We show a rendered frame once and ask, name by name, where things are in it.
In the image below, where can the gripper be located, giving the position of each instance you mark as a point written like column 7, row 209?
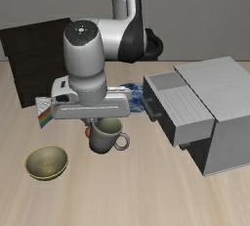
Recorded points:
column 97, row 109

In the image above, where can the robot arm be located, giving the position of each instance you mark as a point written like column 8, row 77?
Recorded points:
column 84, row 57

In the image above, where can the grey-green mug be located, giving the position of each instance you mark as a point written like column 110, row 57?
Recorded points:
column 103, row 137

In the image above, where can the grey cabinet drawer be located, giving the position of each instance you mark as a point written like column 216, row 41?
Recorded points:
column 182, row 106

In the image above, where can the grey cabinet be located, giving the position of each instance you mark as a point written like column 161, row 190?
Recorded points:
column 221, row 106

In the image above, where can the small red round object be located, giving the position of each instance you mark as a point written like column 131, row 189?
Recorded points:
column 87, row 132

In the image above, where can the blue patterned plate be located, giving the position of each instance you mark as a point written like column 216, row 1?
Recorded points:
column 136, row 101

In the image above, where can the rainbow cake wedge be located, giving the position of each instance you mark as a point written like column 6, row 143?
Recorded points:
column 44, row 114

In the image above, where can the olive green bowl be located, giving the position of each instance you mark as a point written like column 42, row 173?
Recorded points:
column 46, row 163

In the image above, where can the dark slatted rack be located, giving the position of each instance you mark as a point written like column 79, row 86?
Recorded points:
column 35, row 60

